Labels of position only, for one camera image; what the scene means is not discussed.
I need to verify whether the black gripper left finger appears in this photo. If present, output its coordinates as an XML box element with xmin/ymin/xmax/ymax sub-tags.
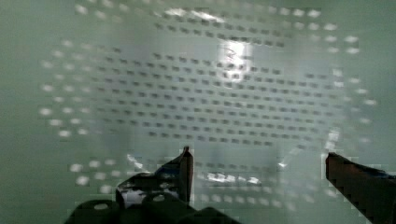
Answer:
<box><xmin>64</xmin><ymin>147</ymin><xmax>241</xmax><ymax>224</ymax></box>

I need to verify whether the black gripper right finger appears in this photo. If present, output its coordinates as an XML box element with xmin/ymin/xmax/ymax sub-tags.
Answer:
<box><xmin>325</xmin><ymin>152</ymin><xmax>396</xmax><ymax>224</ymax></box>

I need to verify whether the green plastic strainer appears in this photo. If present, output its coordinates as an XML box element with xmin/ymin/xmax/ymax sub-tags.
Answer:
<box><xmin>1</xmin><ymin>0</ymin><xmax>395</xmax><ymax>224</ymax></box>

